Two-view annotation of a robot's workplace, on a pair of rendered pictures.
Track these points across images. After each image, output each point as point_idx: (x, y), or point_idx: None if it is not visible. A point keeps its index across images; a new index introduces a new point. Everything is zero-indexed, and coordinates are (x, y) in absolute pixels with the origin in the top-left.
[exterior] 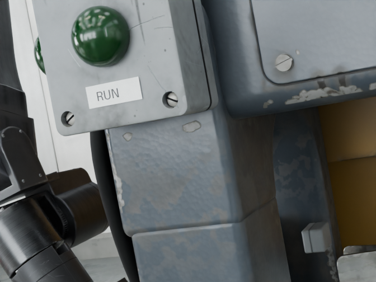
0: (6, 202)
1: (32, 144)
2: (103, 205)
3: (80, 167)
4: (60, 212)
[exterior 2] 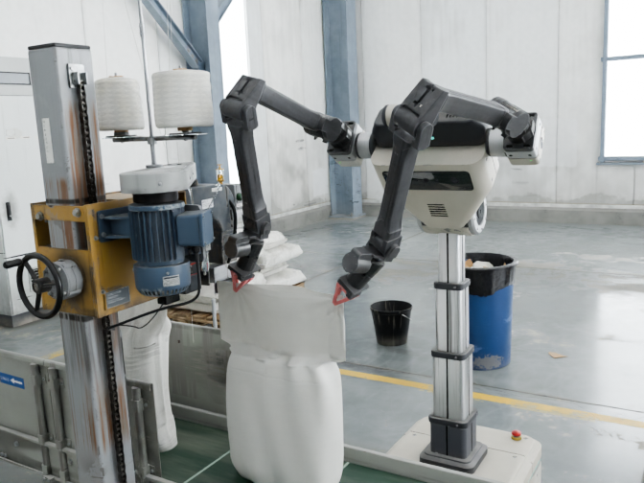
0: (255, 238)
1: (243, 221)
2: (237, 225)
3: (230, 235)
4: None
